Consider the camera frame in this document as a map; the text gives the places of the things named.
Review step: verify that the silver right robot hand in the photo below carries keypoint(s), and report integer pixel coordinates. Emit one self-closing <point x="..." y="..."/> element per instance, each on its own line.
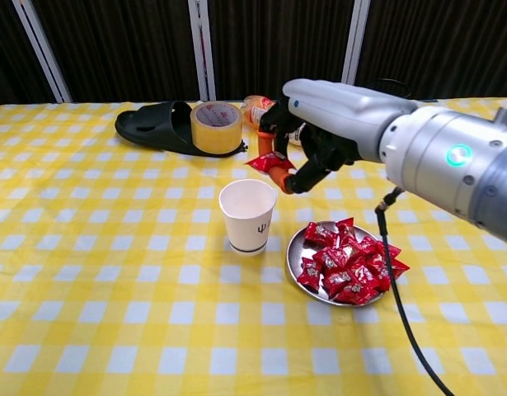
<point x="339" y="107"/>

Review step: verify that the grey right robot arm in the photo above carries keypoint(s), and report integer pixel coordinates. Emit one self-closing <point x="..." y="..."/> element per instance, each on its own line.
<point x="442" y="165"/>

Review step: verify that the round silver metal plate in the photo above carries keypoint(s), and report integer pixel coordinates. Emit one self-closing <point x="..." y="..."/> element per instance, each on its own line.
<point x="295" y="249"/>

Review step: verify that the white paper cup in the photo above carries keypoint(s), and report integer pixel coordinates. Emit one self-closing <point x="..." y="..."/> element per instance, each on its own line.
<point x="247" y="235"/>

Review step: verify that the black mesh pen holder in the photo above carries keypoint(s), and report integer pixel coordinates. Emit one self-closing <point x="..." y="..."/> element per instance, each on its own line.
<point x="401" y="92"/>

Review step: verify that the orange drink plastic bottle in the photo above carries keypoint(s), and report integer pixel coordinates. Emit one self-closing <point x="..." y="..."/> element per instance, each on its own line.
<point x="255" y="109"/>

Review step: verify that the black pleated curtain panel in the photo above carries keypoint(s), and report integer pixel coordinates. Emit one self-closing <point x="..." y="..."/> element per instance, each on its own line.
<point x="278" y="45"/>
<point x="442" y="41"/>
<point x="6" y="49"/>
<point x="121" y="49"/>

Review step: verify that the clear packing tape roll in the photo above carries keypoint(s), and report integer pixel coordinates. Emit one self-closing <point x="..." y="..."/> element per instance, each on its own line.
<point x="216" y="138"/>

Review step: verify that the black rubber slipper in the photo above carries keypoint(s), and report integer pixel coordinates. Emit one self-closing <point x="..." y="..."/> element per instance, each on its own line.
<point x="154" y="123"/>

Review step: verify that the yellow white checked tablecloth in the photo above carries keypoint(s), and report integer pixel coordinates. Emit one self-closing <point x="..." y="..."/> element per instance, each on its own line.
<point x="113" y="247"/>

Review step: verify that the white metal frame post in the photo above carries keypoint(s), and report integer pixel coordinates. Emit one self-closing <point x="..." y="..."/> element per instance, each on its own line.
<point x="43" y="51"/>
<point x="202" y="51"/>
<point x="354" y="51"/>

